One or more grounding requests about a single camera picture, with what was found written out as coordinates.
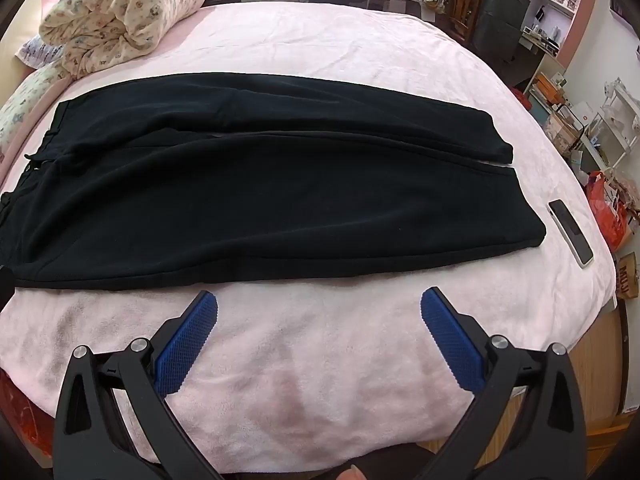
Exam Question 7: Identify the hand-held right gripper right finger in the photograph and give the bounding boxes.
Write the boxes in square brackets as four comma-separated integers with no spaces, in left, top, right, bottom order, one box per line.
[420,287,588,480]

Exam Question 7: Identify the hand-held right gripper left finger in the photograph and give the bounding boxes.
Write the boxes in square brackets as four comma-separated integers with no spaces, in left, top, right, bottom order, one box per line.
[54,290,221,480]

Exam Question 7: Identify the black pants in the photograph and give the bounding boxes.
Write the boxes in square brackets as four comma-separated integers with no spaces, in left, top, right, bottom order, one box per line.
[0,74,547,292]

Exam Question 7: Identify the smartphone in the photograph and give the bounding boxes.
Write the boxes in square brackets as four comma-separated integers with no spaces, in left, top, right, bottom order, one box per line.
[547,199,594,267]

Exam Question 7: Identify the red printed bag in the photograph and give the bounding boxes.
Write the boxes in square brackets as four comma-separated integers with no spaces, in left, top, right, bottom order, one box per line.
[0,375,48,433]

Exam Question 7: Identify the orange plastic bag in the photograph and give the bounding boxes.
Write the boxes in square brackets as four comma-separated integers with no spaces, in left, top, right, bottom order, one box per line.
[585,170,628,251]

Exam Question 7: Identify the floral pillow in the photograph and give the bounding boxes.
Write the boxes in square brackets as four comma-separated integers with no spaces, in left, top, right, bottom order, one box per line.
[0,63,68,161]

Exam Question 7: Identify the pink bed blanket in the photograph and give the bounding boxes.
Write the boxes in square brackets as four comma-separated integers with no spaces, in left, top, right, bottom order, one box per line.
[0,0,618,476]

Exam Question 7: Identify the dark grey cloth cover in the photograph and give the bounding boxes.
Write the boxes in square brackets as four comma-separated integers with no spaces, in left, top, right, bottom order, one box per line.
[470,0,532,66]

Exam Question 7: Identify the purple patterned cloth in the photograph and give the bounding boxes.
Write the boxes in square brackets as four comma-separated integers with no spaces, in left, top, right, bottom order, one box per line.
[15,36,66,68]

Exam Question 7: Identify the wooden chair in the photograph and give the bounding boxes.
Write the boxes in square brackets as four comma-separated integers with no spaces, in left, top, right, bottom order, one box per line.
[446,0,487,43]

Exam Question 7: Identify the rolled floral quilt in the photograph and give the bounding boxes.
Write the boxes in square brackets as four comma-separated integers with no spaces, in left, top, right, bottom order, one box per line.
[39,0,209,81]

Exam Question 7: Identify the white wire rack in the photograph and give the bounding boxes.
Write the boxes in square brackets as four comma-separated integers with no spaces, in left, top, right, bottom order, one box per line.
[585,77,640,171]

